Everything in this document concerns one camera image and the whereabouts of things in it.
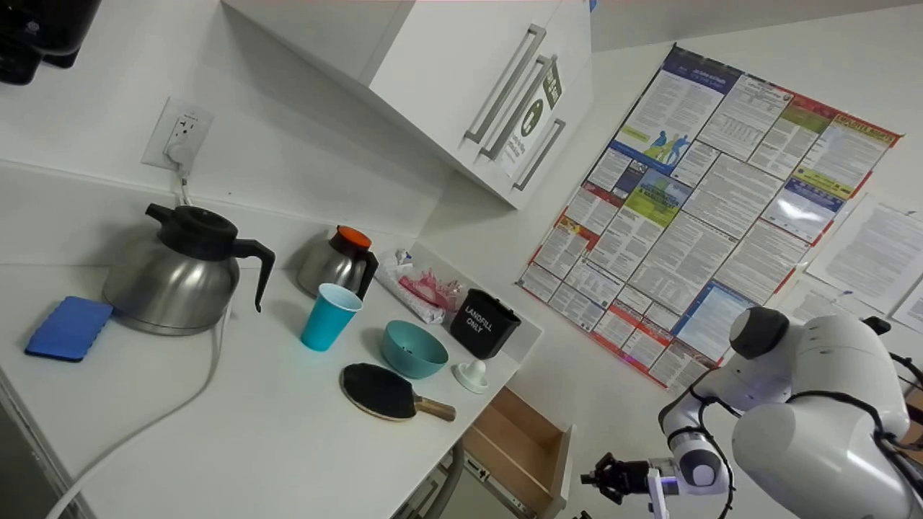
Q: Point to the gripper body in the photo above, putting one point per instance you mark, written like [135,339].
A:
[629,477]

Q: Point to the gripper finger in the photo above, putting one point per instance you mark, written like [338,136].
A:
[604,465]
[600,487]

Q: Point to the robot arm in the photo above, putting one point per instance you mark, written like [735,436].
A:
[822,404]

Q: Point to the wooden drawer with white front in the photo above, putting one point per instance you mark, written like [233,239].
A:
[523,450]

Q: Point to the small white knob lid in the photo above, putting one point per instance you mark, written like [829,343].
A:
[472,375]

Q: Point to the black bin with white lettering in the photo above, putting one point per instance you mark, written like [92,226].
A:
[482,324]

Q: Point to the teal bowl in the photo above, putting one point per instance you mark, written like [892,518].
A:
[412,351]

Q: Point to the black table tennis paddle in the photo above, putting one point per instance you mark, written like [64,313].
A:
[378,391]

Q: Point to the plastic bag of pink sticks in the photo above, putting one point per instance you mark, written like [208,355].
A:
[425,288]

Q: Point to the white paper sheet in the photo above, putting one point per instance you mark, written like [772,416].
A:
[912,310]
[872,252]
[818,299]

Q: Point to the teal paper cup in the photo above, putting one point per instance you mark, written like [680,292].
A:
[328,317]

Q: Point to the small steel carafe orange lid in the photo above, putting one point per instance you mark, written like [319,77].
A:
[332,263]

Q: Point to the white and green hanging sign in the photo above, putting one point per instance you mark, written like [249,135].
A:
[532,119]

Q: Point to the white upper cabinet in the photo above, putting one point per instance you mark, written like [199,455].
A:
[433,65]

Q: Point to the large steel carafe black lid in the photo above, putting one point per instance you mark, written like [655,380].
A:
[169,277]

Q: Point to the blue sponge cloth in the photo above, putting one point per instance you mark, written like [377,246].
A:
[68,330]

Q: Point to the black appliance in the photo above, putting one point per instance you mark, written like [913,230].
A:
[36,32]

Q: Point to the large colourful wall poster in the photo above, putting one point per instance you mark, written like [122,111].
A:
[710,209]

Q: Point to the white wall socket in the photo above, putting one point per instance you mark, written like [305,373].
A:
[173,130]

